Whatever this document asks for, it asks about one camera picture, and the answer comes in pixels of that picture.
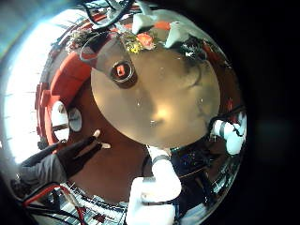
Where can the bouquet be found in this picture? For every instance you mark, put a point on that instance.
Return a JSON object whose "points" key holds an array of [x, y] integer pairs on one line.
{"points": [[145, 40]]}

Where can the white cup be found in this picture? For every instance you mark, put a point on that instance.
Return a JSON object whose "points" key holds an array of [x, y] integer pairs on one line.
{"points": [[75, 119]]}

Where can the white round side table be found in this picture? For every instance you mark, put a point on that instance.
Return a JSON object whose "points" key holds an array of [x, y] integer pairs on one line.
{"points": [[60, 120]]}

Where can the orange curved sofa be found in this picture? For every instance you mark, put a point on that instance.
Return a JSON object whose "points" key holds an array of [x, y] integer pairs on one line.
{"points": [[68, 75]]}

